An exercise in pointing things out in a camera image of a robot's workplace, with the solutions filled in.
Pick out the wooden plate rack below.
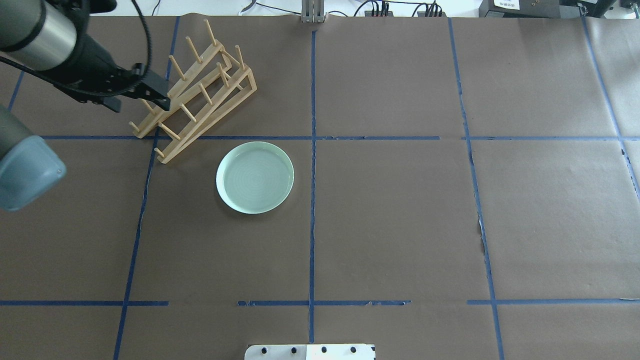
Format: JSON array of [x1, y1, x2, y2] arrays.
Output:
[[129, 19, 258, 164]]

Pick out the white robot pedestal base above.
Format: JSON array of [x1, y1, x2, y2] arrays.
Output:
[[244, 343, 377, 360]]

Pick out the aluminium frame post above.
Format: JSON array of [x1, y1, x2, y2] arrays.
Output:
[[300, 0, 327, 24]]

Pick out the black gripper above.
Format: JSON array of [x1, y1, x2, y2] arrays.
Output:
[[54, 33, 171, 113]]

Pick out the black box with label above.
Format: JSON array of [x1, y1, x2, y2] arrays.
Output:
[[478, 0, 582, 19]]

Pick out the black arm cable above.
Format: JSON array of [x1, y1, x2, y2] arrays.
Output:
[[0, 0, 152, 97]]

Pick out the mint green plate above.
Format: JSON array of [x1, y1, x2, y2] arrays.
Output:
[[215, 141, 295, 215]]

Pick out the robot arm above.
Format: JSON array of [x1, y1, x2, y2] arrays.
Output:
[[0, 0, 171, 212]]

